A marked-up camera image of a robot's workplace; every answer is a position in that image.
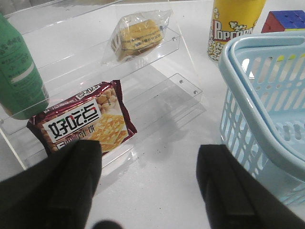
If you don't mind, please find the maroon biscuit packet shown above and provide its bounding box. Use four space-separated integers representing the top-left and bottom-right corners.
27 80 137 155

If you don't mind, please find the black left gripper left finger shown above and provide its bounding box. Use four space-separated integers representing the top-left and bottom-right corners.
0 140 102 229

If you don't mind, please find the yellow popcorn paper cup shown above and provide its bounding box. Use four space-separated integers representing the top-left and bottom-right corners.
207 0 266 61

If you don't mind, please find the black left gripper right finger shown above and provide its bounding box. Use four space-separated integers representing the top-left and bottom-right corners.
196 145 305 229

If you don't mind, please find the clear acrylic left shelf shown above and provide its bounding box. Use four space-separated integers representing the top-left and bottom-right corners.
0 0 204 170

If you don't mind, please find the light blue plastic basket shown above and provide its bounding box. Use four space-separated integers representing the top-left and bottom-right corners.
219 31 305 206

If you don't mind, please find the green bottle near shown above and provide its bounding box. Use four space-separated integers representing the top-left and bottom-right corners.
0 15 49 120

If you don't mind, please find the bread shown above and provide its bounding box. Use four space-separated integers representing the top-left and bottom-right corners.
102 10 172 64

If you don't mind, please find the colourful puzzle cube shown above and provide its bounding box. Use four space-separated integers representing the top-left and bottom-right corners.
261 10 305 33

